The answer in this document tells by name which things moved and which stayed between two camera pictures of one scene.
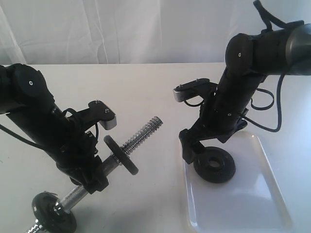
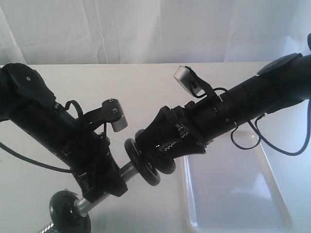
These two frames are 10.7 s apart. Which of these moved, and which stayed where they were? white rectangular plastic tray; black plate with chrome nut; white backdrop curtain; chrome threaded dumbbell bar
Moved: chrome threaded dumbbell bar; black plate with chrome nut
Stayed: white rectangular plastic tray; white backdrop curtain
